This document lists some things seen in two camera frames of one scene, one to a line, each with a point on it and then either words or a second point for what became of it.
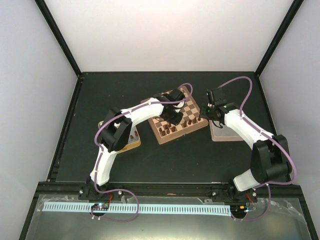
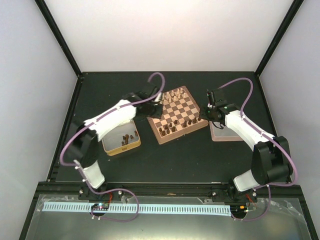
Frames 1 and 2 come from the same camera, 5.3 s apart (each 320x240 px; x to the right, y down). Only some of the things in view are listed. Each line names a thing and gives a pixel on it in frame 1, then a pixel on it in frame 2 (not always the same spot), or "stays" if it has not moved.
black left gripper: x=175 y=122 to x=157 y=114
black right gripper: x=203 y=114 stays
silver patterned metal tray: x=224 y=134 stays
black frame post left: x=43 y=7 stays
